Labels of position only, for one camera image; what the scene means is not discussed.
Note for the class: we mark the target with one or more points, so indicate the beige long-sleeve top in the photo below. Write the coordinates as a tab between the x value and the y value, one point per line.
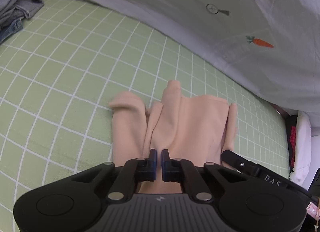
197	129

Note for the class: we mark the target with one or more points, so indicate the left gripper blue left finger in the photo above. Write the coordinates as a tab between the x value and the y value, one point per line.
127	178

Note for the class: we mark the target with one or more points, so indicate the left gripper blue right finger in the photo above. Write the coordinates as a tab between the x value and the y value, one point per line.
185	173

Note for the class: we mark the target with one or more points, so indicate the white folded garment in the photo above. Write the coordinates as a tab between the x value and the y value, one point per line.
302	149

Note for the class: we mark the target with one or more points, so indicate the blue denim garment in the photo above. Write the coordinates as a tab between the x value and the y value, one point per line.
13	28

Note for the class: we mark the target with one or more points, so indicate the red black garment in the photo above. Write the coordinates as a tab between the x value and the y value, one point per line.
291	129

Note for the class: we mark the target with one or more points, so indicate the green grid cutting mat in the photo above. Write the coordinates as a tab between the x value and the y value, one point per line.
59	73

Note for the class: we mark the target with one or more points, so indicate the grey carrot-print sheet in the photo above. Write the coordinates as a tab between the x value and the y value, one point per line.
270	47

